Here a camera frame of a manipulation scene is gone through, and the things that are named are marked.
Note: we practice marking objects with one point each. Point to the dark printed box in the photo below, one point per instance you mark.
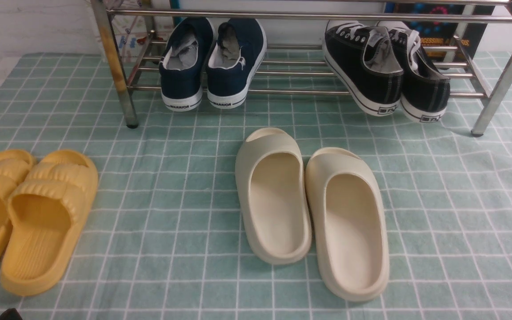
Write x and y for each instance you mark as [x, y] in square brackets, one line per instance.
[441, 33]

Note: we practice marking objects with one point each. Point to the green checkered table cloth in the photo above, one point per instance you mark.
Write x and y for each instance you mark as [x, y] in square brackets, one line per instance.
[165, 240]

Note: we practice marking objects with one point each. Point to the right navy sneaker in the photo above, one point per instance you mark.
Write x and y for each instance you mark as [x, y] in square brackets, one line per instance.
[239, 51]

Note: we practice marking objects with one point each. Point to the right yellow slipper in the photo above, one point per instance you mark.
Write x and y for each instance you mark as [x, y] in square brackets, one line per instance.
[48, 212]

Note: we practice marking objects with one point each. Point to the black canvas sneaker with laces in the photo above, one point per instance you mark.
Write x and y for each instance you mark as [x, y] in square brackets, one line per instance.
[425, 91]

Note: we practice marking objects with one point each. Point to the right cream slipper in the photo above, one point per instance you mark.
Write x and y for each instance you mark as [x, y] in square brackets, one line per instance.
[349, 224]

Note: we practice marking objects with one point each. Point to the colourful printed paper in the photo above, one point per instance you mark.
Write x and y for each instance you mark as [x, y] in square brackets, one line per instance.
[131, 31]

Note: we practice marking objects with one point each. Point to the left navy sneaker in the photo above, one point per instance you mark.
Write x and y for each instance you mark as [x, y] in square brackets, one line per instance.
[183, 61]

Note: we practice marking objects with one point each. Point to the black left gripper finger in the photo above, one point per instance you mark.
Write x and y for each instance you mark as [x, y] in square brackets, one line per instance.
[11, 314]

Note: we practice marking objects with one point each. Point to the metal shoe rack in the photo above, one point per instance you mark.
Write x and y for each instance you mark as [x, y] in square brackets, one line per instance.
[149, 57]

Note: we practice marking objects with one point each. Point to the cream slipper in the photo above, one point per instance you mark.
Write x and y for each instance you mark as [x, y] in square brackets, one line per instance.
[269, 173]
[349, 224]

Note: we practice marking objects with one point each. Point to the left cream slipper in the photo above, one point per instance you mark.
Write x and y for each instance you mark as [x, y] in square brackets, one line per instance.
[269, 173]

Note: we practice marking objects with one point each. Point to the navy sneaker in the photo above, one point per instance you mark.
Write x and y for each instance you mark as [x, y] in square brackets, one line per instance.
[183, 61]
[239, 51]

